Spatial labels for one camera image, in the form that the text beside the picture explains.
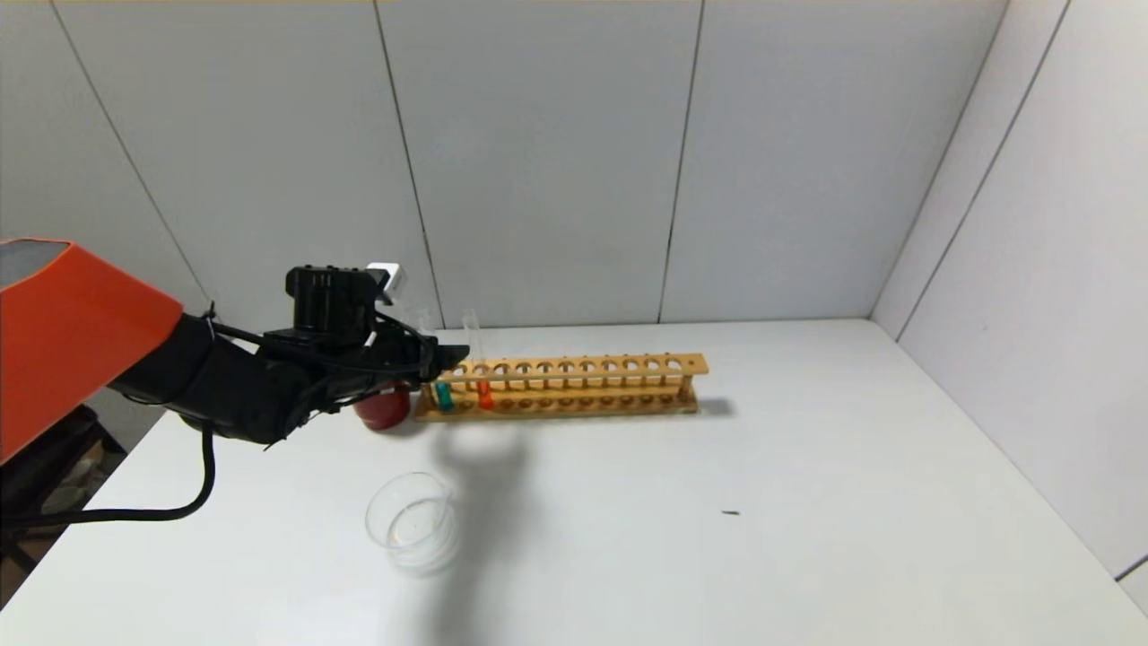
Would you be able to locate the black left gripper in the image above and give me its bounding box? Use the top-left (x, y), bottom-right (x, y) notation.
top-left (371, 329), bottom-right (470, 392)

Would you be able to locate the test tube with blue pigment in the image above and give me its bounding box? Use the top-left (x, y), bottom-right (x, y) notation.
top-left (416, 310), bottom-right (455, 412)

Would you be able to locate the test tube with red pigment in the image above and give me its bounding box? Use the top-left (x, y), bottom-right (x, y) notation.
top-left (462, 309), bottom-right (496, 412)

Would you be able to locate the wooden test tube rack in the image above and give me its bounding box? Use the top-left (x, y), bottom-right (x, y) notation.
top-left (414, 354), bottom-right (709, 423)

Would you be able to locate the dark red plastic cup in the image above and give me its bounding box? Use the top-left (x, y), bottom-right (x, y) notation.
top-left (353, 381), bottom-right (413, 432)

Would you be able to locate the clear glass beaker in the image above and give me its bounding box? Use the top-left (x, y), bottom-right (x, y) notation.
top-left (364, 471), bottom-right (464, 572)

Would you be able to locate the grey floor clutter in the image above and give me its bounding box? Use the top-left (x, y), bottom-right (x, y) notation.
top-left (54, 440), bottom-right (107, 503)

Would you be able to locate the black shelf unit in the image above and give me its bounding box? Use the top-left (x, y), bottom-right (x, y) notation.
top-left (0, 404), bottom-right (126, 575)

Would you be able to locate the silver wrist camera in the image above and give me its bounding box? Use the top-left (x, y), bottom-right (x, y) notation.
top-left (366, 262), bottom-right (407, 307)

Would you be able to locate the black camera cable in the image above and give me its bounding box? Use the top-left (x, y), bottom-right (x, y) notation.
top-left (0, 417), bottom-right (219, 530)

